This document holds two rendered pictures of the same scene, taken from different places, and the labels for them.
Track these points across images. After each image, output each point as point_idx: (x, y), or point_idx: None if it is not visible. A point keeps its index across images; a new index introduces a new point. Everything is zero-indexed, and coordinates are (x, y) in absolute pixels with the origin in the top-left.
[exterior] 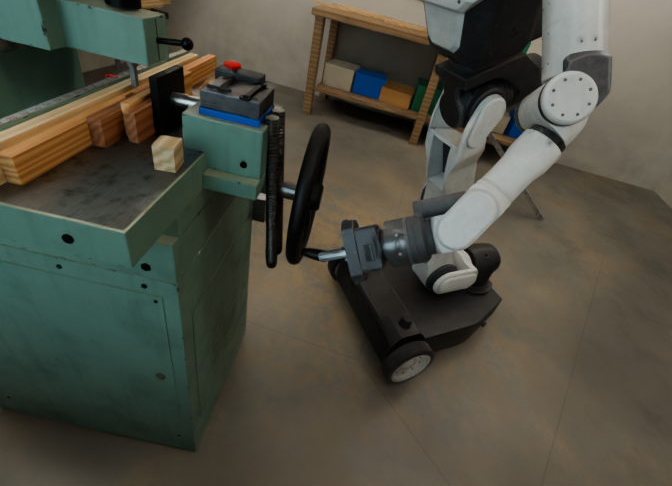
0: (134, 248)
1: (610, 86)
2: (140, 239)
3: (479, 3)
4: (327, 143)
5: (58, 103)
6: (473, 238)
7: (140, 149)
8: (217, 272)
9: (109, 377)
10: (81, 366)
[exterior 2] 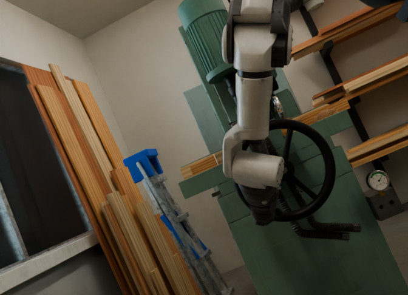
0: (184, 190)
1: (228, 19)
2: (187, 187)
3: None
4: (303, 131)
5: (221, 149)
6: (223, 163)
7: None
8: (291, 241)
9: None
10: None
